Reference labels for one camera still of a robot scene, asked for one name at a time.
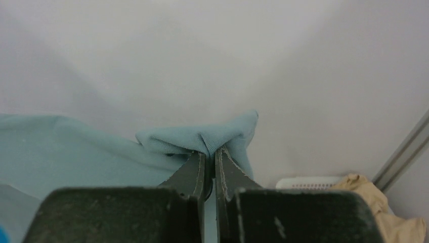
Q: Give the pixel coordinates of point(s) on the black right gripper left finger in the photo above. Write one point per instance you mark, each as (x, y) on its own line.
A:
(170, 212)

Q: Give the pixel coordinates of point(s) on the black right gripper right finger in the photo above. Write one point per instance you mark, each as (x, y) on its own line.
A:
(248, 212)

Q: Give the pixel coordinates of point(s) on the grey-blue t-shirt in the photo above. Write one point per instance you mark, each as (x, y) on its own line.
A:
(41, 153)

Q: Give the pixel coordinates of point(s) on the white plastic laundry basket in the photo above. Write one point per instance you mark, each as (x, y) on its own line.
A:
(308, 183)

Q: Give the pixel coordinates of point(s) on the beige t-shirt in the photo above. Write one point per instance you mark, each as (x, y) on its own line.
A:
(392, 227)

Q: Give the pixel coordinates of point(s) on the folded bright blue t-shirt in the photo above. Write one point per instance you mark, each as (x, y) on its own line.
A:
(4, 236)

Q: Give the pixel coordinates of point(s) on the aluminium frame rail right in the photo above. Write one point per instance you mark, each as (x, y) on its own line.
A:
(404, 156)

